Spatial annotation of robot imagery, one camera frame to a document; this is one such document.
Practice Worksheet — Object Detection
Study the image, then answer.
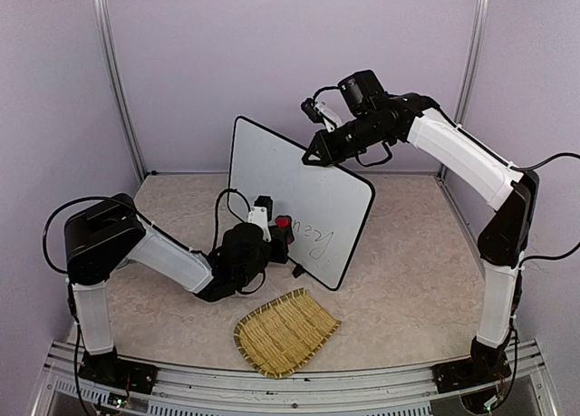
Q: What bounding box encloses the aluminium corner post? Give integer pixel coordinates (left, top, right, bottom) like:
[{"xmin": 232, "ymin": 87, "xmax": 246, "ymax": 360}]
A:
[
  {"xmin": 454, "ymin": 0, "xmax": 490, "ymax": 123},
  {"xmin": 92, "ymin": 0, "xmax": 148, "ymax": 183}
]

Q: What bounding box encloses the aluminium front rail frame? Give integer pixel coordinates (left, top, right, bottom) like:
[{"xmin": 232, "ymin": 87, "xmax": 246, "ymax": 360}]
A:
[{"xmin": 25, "ymin": 340, "xmax": 563, "ymax": 415}]

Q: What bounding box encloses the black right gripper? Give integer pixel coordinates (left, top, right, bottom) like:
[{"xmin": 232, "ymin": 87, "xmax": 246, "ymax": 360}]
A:
[{"xmin": 300, "ymin": 111, "xmax": 390, "ymax": 168}]

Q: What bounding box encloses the aluminium corner post left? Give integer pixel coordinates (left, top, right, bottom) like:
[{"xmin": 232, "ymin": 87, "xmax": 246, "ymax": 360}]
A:
[{"xmin": 92, "ymin": 0, "xmax": 148, "ymax": 183}]

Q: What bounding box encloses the white whiteboard black frame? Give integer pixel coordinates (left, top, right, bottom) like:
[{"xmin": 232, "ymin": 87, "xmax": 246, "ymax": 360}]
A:
[{"xmin": 227, "ymin": 116, "xmax": 375, "ymax": 291}]

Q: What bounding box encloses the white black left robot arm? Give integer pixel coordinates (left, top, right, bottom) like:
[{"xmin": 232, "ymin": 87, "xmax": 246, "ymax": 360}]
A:
[{"xmin": 61, "ymin": 193, "xmax": 294, "ymax": 384}]

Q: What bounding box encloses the woven bamboo tray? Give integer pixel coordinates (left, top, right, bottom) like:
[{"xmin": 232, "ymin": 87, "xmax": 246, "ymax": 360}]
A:
[{"xmin": 233, "ymin": 288, "xmax": 341, "ymax": 380}]

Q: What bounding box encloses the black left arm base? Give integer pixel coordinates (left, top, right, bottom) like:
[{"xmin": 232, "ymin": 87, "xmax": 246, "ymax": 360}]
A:
[{"xmin": 78, "ymin": 348, "xmax": 158, "ymax": 395}]

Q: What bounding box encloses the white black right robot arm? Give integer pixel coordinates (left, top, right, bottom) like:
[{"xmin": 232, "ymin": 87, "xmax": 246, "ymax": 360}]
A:
[{"xmin": 300, "ymin": 70, "xmax": 539, "ymax": 383}]

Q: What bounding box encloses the black whiteboard stand foot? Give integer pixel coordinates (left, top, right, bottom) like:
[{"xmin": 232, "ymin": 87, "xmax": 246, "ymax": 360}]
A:
[{"xmin": 292, "ymin": 265, "xmax": 305, "ymax": 278}]

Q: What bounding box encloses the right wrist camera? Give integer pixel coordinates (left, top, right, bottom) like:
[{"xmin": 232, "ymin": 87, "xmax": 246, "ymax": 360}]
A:
[{"xmin": 300, "ymin": 98, "xmax": 343, "ymax": 132}]

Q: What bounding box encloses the aluminium corner post right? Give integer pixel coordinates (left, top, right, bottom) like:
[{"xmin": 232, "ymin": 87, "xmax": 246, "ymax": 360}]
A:
[{"xmin": 454, "ymin": 0, "xmax": 490, "ymax": 123}]

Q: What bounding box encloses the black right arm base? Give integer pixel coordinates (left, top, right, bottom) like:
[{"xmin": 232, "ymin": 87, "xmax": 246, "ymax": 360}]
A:
[{"xmin": 431, "ymin": 336, "xmax": 512, "ymax": 393}]

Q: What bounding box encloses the red bone-shaped eraser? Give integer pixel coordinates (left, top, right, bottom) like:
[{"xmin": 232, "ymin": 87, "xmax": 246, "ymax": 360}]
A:
[{"xmin": 275, "ymin": 215, "xmax": 295, "ymax": 247}]

